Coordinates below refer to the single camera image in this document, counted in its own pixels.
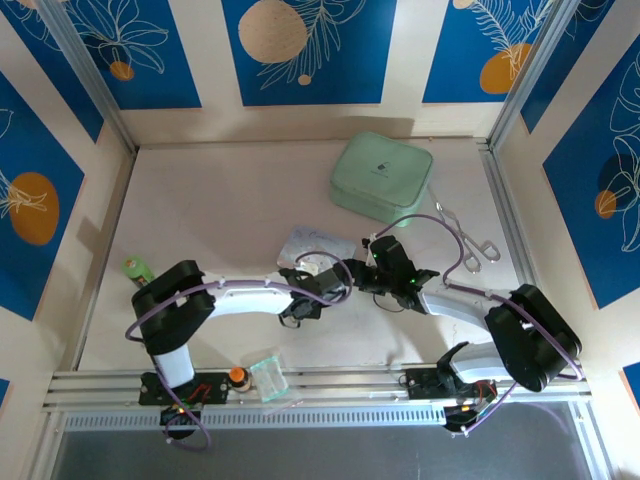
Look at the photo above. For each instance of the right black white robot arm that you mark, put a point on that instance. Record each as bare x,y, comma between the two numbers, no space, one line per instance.
450,306

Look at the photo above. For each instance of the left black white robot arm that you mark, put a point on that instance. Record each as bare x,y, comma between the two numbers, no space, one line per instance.
250,300

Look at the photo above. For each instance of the silver metal scissors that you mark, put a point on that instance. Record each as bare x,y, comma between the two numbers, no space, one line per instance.
470,245

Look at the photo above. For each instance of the clear plastic bag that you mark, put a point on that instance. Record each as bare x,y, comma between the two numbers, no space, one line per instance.
270,382

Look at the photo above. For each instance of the mint green zip pouch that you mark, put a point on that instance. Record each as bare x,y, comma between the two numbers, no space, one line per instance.
380,175

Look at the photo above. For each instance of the small orange cap bottle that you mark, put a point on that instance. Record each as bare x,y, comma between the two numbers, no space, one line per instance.
240,380

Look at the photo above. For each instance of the black controller board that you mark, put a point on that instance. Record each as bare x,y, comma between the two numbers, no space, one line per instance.
462,417
181,414

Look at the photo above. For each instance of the green bottle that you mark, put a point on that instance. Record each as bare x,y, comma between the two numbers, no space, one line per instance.
136,269

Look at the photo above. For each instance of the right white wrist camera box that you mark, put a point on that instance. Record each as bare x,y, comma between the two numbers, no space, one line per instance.
369,244

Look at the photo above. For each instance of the aluminium table edge rail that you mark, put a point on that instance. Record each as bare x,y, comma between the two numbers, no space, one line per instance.
345,387

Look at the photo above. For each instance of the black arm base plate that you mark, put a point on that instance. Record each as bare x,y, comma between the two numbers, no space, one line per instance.
422,385
215,390

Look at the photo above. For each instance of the aluminium side rail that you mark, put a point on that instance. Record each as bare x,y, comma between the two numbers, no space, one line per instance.
505,200

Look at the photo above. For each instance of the aluminium frame post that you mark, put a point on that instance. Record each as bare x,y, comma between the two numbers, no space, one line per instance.
85,70
525,75

